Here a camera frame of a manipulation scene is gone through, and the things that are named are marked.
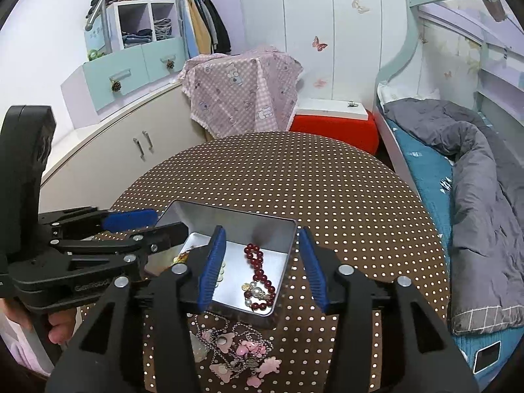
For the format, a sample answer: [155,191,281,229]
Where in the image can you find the folded blue jeans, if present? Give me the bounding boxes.
[122,28,155,47]

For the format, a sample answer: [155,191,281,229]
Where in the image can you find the dark red bead bracelet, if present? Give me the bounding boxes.
[243,243,276,310]

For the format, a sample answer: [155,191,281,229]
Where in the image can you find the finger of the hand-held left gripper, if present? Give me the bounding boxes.
[39,208,159,238]
[49,221,190,279]

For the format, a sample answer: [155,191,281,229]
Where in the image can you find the folded grey clothes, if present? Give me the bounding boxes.
[153,17,173,40]

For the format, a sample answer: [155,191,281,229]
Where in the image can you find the person's left forearm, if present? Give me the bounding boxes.
[0,325,53,378]

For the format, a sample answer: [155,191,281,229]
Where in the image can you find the hanging yellow garment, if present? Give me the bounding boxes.
[190,0,214,55]

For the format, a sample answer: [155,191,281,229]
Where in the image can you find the hanging dark garments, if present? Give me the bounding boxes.
[202,0,232,55]

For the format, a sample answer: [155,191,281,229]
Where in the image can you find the pink charm chain necklace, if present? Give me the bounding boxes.
[204,315,283,388]

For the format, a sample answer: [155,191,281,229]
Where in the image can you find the silver metal tin box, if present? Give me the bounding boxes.
[143,200,297,318]

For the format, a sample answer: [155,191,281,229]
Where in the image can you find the pink checked bear cloth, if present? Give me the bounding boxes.
[178,47,306,140]

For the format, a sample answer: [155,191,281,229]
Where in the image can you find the hanging light blue garment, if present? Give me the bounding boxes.
[179,0,200,60]

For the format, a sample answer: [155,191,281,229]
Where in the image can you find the grey duvet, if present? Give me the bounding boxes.
[383,98,524,335]

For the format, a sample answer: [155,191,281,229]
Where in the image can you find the mint bunk bed frame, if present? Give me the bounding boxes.
[374,0,524,263]

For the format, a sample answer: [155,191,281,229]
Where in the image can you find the white wardrobe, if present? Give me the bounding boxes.
[236,0,410,103]

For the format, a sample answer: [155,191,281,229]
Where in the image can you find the brown hanging bag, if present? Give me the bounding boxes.
[485,0,509,22]

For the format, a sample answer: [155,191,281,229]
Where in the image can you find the red storage box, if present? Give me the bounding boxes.
[289,108,379,157]

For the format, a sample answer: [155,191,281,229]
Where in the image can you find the curved grey metal pole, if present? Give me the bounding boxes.
[84,0,128,33]

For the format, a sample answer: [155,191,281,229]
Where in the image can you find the blue bed sheet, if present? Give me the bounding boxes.
[385,118,517,390]

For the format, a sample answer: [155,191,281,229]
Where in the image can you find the beige cabinet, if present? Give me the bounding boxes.
[39,80,217,214]

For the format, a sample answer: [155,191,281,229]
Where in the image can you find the round brown polka-dot table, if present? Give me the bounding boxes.
[80,131,451,393]

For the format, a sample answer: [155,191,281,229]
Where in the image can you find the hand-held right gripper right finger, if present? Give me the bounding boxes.
[298,227,480,393]

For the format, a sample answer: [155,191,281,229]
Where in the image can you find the smartphone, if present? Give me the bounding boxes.
[472,341,502,374]

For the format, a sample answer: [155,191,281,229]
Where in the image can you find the person's left hand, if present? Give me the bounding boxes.
[46,308,79,346]

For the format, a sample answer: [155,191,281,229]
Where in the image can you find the white stone pendant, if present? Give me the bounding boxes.
[190,331,211,362]

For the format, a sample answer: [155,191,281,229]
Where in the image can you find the mint drawer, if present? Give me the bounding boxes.
[83,45,148,112]
[141,38,187,83]

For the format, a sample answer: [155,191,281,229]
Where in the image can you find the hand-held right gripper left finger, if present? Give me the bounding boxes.
[45,226,228,393]

